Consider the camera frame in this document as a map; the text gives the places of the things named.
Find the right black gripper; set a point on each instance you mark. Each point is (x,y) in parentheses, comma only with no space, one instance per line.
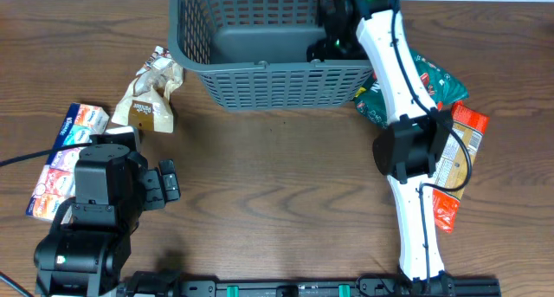
(319,51)

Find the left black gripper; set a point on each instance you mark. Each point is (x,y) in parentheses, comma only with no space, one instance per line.
(165,193)

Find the beige brown paper bag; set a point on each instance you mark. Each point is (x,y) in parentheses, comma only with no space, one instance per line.
(146,102)

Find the Kleenex tissue multipack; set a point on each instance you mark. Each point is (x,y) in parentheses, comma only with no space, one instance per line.
(56,182)

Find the green Nescafe coffee bag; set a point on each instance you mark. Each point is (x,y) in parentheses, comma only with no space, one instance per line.
(443,88)

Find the orange biscuit packet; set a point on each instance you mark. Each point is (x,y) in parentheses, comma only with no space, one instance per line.
(451,170)

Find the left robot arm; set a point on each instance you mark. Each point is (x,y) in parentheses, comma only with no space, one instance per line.
(89,240)

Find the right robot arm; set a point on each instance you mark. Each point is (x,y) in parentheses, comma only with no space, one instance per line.
(416,132)

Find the grey plastic laundry basket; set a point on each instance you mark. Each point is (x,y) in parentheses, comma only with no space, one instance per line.
(255,54)

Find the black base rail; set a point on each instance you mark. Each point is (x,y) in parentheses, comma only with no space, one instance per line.
(366,285)

